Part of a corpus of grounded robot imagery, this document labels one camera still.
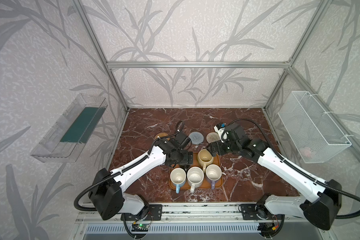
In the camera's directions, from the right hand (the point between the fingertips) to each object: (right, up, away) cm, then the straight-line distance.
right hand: (213, 141), depth 77 cm
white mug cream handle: (-9, -22, +7) cm, 25 cm away
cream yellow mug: (-3, -12, +13) cm, 19 cm away
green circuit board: (-36, -41, -6) cm, 55 cm away
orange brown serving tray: (-9, -15, +12) cm, 21 cm away
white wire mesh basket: (+42, +3, -15) cm, 45 cm away
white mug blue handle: (-19, -22, +7) cm, 30 cm away
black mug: (-15, -15, +3) cm, 21 cm away
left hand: (-13, -9, +2) cm, 16 cm away
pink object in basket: (+45, -5, -4) cm, 46 cm away
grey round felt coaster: (-8, -2, +25) cm, 26 cm away
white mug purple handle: (+1, -21, +8) cm, 23 cm away
